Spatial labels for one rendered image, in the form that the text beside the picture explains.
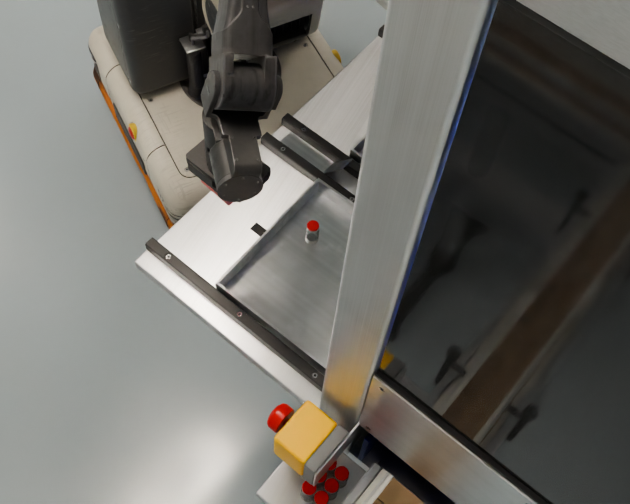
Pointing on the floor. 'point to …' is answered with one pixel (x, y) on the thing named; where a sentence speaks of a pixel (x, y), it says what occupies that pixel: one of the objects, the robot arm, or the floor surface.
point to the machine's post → (398, 181)
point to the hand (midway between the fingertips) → (230, 198)
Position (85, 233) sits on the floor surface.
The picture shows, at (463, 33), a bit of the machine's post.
